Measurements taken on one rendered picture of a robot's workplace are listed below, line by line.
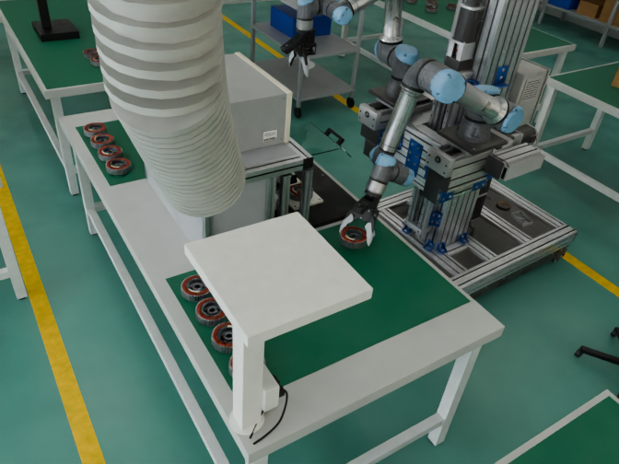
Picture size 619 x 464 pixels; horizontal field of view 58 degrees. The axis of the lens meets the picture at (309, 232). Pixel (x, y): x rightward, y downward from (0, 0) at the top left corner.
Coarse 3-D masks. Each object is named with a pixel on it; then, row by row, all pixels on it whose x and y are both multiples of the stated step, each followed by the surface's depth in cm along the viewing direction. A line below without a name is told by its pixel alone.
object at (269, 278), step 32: (256, 224) 156; (288, 224) 157; (192, 256) 143; (224, 256) 144; (256, 256) 145; (288, 256) 146; (320, 256) 147; (224, 288) 134; (256, 288) 135; (288, 288) 136; (320, 288) 137; (352, 288) 138; (256, 320) 127; (288, 320) 128; (256, 352) 138; (256, 384) 146; (256, 416) 154
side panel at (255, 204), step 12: (264, 180) 202; (252, 192) 203; (264, 192) 206; (240, 204) 203; (252, 204) 206; (264, 204) 209; (216, 216) 200; (228, 216) 203; (240, 216) 206; (252, 216) 209; (264, 216) 213; (204, 228) 198; (216, 228) 203; (228, 228) 206
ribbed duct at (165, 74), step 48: (96, 0) 66; (144, 0) 61; (192, 0) 63; (144, 48) 65; (192, 48) 67; (144, 96) 70; (192, 96) 74; (144, 144) 80; (192, 144) 80; (192, 192) 93; (240, 192) 105
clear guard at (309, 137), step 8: (296, 128) 235; (304, 128) 236; (312, 128) 237; (296, 136) 229; (304, 136) 230; (312, 136) 231; (320, 136) 231; (328, 136) 232; (304, 144) 225; (312, 144) 226; (320, 144) 226; (328, 144) 227; (336, 144) 227; (312, 152) 220; (320, 152) 221
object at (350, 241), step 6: (348, 228) 222; (354, 228) 222; (360, 228) 222; (342, 234) 219; (348, 234) 222; (354, 234) 221; (360, 234) 221; (366, 234) 220; (342, 240) 218; (348, 240) 216; (354, 240) 216; (360, 240) 217; (366, 240) 218; (348, 246) 217; (354, 246) 216; (360, 246) 217
